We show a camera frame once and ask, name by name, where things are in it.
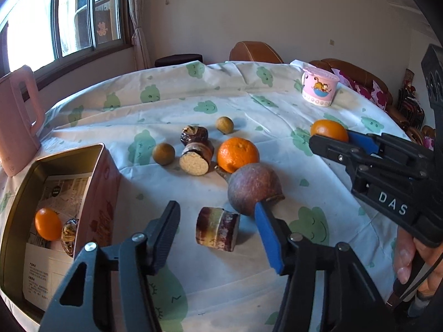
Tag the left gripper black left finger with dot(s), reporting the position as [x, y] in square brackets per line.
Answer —
[83, 300]

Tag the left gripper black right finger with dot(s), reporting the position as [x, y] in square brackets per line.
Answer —
[351, 300]

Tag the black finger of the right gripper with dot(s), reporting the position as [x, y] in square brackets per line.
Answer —
[368, 143]
[353, 158]

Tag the small orange tangerine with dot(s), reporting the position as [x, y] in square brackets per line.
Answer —
[330, 129]

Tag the dark brown water chestnut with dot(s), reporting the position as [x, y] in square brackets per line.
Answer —
[68, 236]

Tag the purple passion fruit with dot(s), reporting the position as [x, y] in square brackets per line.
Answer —
[251, 184]

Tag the brown longan fruit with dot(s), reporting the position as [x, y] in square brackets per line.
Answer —
[164, 154]
[225, 125]

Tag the cut purple sugarcane piece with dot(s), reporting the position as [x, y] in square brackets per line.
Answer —
[196, 158]

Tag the dark ornate side furniture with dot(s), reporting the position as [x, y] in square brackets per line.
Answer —
[409, 115]

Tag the printed paper leaflet in tin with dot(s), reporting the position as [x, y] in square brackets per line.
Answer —
[49, 248]

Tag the brown sofa with floral cushions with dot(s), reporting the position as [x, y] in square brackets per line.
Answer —
[359, 80]

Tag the pink cartoon cup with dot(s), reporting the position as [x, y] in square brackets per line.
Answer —
[319, 86]

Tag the pink metal tin box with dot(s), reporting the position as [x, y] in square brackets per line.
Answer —
[95, 218]

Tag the white green-patterned tablecloth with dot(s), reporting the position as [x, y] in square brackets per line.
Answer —
[253, 112]

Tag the dark water chestnut on table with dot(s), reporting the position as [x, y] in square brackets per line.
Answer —
[191, 134]

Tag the pink electric kettle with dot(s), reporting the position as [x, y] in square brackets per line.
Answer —
[19, 140]

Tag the black round stool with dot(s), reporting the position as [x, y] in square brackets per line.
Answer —
[177, 59]

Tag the wood framed sliding window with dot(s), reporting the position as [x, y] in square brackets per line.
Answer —
[54, 37]

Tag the beige curtain right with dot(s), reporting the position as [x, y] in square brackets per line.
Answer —
[141, 53]

